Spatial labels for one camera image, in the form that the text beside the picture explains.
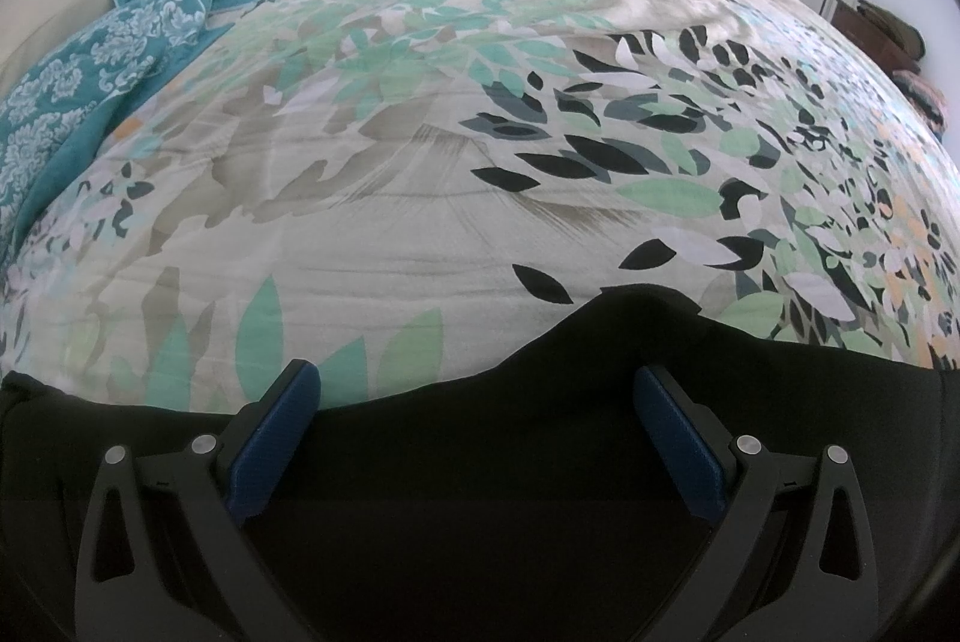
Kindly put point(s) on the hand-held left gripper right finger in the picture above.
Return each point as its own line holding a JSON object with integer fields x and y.
{"x": 679, "y": 454}

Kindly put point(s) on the dark clothes pile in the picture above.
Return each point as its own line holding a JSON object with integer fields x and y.
{"x": 889, "y": 38}

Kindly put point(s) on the leaf print bed cover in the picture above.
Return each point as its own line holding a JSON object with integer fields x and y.
{"x": 480, "y": 162}

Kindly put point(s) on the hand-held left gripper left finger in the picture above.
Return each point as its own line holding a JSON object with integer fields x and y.
{"x": 271, "y": 454}

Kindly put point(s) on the teal patterned blanket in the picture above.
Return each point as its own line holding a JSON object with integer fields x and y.
{"x": 135, "y": 34}

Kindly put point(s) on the black pants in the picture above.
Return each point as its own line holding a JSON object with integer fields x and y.
{"x": 487, "y": 499}

